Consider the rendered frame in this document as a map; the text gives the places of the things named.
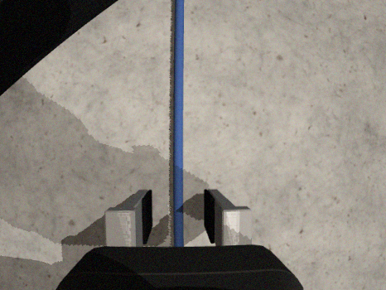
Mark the blue cable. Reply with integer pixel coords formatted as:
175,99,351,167
173,0,184,247

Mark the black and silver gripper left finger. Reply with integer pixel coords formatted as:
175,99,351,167
104,190,152,247

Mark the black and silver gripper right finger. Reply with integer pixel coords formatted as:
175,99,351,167
204,189,253,246

